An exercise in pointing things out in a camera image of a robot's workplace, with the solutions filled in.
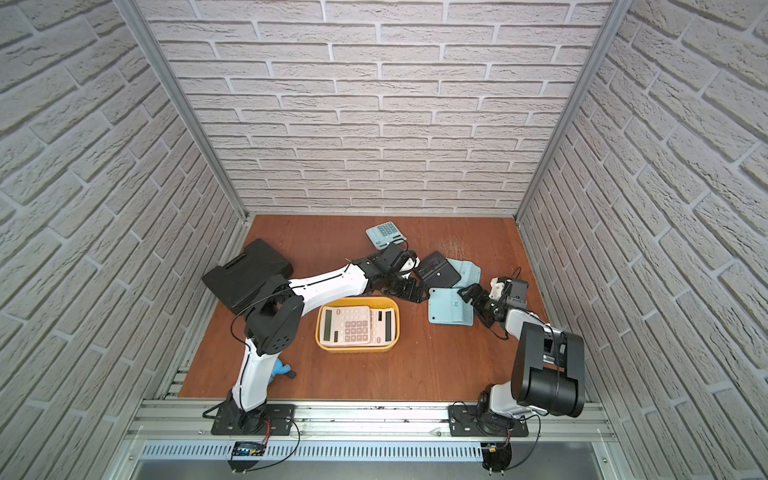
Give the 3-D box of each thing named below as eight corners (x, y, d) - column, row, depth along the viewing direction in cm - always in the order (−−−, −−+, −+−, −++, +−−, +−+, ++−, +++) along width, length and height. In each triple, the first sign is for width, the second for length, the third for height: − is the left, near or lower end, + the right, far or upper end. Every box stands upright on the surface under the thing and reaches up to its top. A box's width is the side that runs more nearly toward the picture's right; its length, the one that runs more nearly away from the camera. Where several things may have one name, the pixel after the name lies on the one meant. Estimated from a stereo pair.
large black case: (207, 286, 101) (198, 277, 96) (266, 246, 112) (261, 236, 107) (235, 319, 93) (227, 310, 89) (295, 272, 105) (291, 263, 100)
